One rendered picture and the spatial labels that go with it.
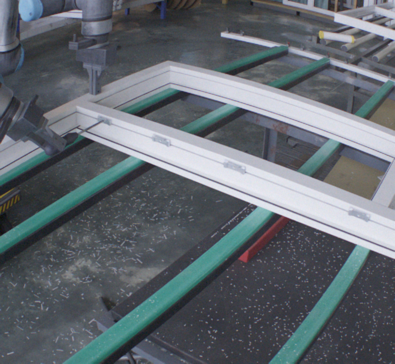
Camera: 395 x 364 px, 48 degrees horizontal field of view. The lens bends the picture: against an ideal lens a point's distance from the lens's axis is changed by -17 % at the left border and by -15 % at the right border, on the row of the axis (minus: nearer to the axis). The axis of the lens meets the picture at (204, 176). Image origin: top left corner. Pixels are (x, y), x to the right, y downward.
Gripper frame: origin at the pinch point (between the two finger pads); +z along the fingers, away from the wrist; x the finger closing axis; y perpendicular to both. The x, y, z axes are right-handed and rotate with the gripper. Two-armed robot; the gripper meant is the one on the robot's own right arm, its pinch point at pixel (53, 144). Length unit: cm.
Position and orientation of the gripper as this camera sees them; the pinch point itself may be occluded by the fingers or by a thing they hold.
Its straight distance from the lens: 115.6
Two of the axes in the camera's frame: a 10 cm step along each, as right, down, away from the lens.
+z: 6.4, 4.8, 5.9
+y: 2.2, -8.6, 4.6
